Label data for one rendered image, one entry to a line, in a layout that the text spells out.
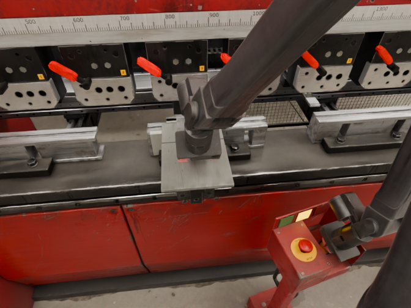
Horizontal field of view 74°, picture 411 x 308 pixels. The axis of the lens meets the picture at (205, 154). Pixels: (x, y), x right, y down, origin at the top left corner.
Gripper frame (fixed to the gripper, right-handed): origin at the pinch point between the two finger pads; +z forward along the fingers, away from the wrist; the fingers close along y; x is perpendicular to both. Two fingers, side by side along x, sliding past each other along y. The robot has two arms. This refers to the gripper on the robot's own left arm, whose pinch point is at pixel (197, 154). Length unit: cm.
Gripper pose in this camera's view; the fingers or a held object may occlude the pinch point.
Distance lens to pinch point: 70.4
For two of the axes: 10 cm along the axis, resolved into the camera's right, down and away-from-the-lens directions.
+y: -9.9, 0.9, -0.7
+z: -0.4, 2.9, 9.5
